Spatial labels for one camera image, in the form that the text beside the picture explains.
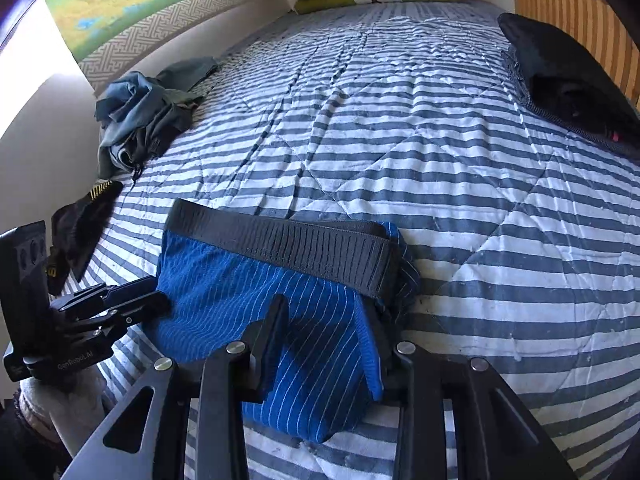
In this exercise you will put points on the black shorts with yellow print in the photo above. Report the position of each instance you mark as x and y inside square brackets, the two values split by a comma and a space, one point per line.
[85, 230]

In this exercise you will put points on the folded dark blue garment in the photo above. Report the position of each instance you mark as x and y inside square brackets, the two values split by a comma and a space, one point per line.
[514, 72]

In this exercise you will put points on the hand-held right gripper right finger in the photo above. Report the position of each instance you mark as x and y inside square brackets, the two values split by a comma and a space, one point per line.
[417, 385]

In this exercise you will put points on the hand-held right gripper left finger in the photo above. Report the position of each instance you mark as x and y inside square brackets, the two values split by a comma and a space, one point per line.
[270, 350]

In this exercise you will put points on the blue white striped bed quilt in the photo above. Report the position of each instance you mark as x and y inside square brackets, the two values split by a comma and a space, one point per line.
[400, 135]

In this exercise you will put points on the light blue denim jeans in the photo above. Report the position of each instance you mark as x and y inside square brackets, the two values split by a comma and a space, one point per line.
[125, 97]

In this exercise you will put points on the landscape wall scroll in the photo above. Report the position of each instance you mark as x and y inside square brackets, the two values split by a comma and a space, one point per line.
[125, 5]

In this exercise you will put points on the person's left forearm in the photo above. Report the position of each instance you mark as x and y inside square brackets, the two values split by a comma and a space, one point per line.
[65, 410]

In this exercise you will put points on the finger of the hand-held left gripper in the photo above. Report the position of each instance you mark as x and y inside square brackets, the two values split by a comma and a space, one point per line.
[127, 287]
[140, 312]

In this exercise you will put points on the folded black garment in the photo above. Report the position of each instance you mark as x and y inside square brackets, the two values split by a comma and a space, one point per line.
[555, 60]

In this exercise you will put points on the wooden slatted bed rail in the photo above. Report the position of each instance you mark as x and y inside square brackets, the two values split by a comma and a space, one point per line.
[565, 0]

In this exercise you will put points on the blue striped boxer briefs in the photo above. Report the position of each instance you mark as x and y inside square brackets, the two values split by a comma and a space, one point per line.
[225, 285]

